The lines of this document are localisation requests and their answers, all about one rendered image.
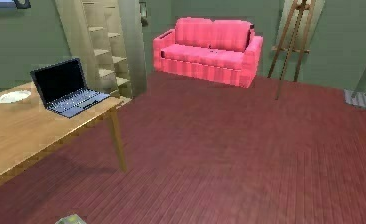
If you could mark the pink sofa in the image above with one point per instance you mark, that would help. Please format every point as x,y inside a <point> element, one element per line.
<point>207,53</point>

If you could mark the beige shelf unit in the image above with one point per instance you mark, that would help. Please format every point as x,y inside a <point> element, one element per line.
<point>106,50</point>

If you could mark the black laptop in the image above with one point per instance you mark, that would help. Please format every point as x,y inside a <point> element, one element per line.
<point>62,83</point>

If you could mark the brown wooden easel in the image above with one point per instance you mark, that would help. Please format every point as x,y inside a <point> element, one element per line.
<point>292,43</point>

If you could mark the wooden table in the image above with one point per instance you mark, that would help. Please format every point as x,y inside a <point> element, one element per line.
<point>21,130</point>

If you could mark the white plate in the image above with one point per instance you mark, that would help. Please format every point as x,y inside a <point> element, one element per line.
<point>13,96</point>

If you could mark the grey striped cloth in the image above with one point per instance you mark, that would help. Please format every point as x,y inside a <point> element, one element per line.
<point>359,98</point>

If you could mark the framed wall picture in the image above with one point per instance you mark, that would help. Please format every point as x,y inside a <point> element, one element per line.
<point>11,3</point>

